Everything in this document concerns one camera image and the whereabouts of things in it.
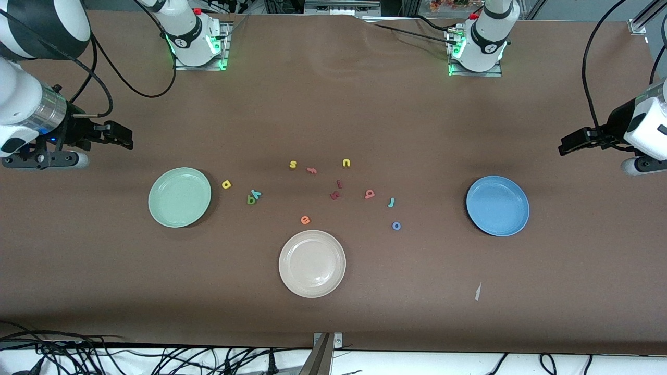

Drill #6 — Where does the green plate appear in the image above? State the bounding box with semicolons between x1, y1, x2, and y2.
148;167;212;228

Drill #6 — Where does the blue plate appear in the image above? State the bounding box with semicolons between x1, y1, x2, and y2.
466;176;530;237

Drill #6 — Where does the brown table cover sheet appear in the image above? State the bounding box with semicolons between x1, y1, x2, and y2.
0;10;667;355

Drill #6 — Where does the beige plate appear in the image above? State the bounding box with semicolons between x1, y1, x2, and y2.
278;230;347;298

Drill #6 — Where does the silver equipment box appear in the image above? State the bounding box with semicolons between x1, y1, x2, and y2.
304;0;381;14

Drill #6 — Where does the grey slanted bar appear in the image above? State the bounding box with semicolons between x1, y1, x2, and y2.
299;333;334;375

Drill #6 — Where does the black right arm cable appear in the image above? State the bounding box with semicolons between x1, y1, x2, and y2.
0;0;178;119

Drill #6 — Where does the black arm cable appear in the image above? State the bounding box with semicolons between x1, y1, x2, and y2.
581;0;667;149
0;0;178;119

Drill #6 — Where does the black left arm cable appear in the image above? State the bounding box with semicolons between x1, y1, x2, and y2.
581;0;667;149

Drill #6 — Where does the aluminium frame rail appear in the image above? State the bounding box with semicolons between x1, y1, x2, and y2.
628;0;667;36

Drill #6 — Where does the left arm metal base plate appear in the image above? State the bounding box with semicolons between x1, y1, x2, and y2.
447;26;503;78

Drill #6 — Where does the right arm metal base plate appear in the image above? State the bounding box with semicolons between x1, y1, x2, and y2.
174;21;232;71

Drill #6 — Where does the thin black table cable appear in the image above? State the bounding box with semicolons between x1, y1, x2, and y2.
360;15;464;47

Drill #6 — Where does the metal corner bracket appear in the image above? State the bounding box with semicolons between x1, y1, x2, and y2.
313;332;343;351

